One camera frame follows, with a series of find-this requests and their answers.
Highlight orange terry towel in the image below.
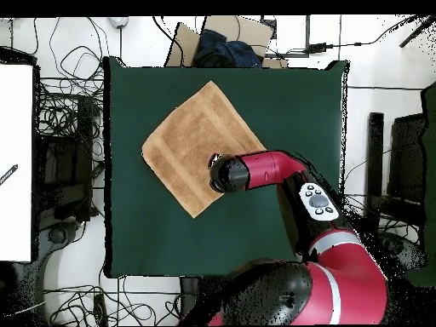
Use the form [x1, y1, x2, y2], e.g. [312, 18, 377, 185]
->
[141, 80, 267, 219]

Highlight dark green table cloth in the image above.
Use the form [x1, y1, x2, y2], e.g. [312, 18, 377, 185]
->
[103, 56, 350, 279]

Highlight blue jeans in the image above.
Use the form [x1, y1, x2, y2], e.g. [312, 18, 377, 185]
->
[192, 28, 264, 68]

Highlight brown cardboard box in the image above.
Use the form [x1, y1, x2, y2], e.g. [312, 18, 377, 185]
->
[163, 14, 290, 69]

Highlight black equipment rack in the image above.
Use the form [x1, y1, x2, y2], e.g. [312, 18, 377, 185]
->
[35, 95, 96, 222]

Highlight black power adapter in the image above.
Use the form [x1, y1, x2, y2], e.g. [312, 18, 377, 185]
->
[307, 42, 336, 55]

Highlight black stand base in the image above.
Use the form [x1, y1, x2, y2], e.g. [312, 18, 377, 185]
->
[37, 220, 83, 270]
[377, 229, 428, 273]

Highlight black power strip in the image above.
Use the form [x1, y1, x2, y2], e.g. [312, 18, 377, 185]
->
[92, 293, 109, 326]

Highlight white round device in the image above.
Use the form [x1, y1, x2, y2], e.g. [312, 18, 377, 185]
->
[108, 15, 131, 29]

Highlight small dark strip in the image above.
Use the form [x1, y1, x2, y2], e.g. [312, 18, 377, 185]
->
[0, 163, 19, 186]

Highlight white panel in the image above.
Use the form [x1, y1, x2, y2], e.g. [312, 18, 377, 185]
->
[0, 63, 34, 263]

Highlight spare dark green cloth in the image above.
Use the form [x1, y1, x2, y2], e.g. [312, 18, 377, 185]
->
[403, 80, 436, 288]

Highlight black tripod leg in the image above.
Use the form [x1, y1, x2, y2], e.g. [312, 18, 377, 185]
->
[398, 14, 436, 49]

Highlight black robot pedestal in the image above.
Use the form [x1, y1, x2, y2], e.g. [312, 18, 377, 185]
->
[179, 276, 219, 321]

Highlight tangled black cables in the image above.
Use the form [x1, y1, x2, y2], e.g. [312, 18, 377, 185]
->
[340, 149, 425, 260]
[43, 272, 181, 326]
[32, 16, 110, 137]

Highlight black upright post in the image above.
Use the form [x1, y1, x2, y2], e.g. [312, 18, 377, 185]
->
[363, 112, 386, 233]

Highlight thin black metal frame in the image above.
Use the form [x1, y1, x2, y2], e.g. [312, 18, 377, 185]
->
[260, 14, 312, 59]

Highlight thin black adapter cable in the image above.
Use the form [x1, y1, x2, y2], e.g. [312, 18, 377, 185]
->
[333, 15, 416, 48]

